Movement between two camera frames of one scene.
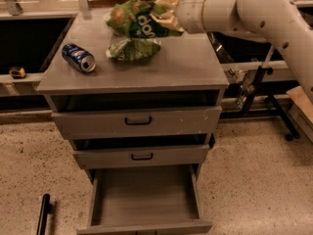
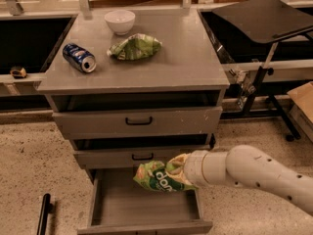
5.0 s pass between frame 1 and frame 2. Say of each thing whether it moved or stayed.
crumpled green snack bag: stayed
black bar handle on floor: stayed
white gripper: moved
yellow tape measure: stayed
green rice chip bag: moved
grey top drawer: stayed
